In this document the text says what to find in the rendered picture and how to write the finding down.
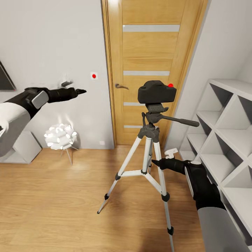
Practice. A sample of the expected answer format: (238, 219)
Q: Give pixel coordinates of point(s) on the electric switch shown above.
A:
(94, 75)

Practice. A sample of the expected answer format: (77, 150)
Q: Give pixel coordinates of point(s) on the digital camera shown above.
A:
(155, 91)

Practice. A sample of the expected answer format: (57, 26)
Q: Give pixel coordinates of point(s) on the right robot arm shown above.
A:
(218, 230)

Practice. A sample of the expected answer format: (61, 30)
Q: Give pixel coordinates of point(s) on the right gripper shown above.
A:
(166, 163)

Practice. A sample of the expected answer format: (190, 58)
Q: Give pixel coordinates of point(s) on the door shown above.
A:
(147, 40)

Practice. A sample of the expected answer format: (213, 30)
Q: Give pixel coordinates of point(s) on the camera tripod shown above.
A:
(152, 139)

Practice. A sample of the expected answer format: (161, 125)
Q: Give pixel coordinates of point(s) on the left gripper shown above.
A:
(67, 94)

